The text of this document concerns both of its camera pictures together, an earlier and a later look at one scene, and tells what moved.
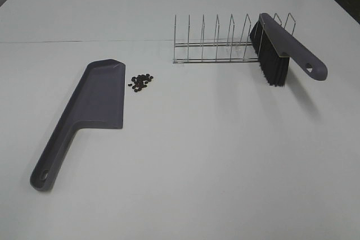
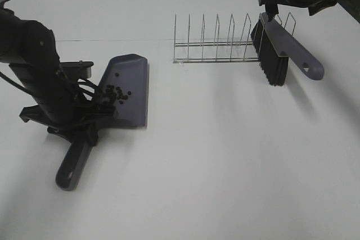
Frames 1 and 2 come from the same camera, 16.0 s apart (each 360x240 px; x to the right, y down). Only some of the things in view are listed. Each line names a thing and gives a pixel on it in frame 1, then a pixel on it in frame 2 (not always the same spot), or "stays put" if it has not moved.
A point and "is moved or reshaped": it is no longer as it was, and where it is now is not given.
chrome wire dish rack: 217,52 stays put
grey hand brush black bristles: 276,46 stays put
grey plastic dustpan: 97,98 is moved or reshaped
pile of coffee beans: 140,81 -> 113,93
